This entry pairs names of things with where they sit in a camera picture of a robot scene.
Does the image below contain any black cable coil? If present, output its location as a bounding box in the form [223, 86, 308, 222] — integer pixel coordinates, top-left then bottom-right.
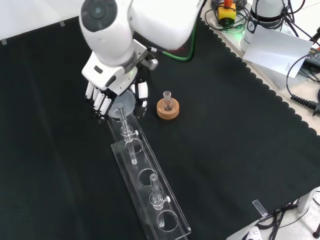
[204, 0, 252, 33]

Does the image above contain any clear acrylic funnel stand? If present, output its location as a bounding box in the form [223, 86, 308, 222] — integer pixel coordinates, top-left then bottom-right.
[106, 106, 192, 240]

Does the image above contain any black cable bundle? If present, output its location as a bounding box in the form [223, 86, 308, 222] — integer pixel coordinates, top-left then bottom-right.
[257, 189, 320, 240]

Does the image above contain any black electronic box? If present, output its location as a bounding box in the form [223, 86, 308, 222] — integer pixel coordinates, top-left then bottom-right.
[298, 46, 320, 83]

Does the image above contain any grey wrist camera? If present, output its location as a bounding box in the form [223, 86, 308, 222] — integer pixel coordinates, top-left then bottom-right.
[132, 39, 160, 72]

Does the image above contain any clear tape strip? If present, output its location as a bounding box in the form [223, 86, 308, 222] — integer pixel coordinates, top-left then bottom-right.
[251, 199, 268, 217]

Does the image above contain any yellow stop button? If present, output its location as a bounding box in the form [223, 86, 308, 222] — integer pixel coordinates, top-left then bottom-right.
[217, 0, 237, 26]

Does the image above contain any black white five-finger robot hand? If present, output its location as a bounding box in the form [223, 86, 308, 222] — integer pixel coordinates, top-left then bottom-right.
[81, 52, 151, 120]

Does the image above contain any pale board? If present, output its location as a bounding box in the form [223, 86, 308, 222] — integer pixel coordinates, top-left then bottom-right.
[242, 25, 315, 79]

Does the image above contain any black ribbed cable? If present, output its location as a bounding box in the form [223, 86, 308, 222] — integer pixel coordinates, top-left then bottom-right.
[285, 52, 320, 117]

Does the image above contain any black cloth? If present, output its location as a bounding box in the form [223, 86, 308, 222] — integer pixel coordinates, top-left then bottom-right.
[0, 14, 320, 240]

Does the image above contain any green cable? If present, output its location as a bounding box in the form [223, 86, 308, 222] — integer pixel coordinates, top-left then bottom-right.
[159, 14, 201, 62]

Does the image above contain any clear plastic funnel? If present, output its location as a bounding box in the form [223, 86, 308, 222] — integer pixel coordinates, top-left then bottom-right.
[109, 91, 137, 119]

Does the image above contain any cork ring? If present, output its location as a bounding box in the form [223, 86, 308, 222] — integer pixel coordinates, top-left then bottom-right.
[156, 98, 181, 120]

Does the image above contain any small round-bottom glass flask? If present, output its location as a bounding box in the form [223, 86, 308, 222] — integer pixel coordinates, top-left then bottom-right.
[161, 91, 175, 112]

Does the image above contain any white power strip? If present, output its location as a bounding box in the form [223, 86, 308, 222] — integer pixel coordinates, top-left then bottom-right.
[245, 225, 264, 240]

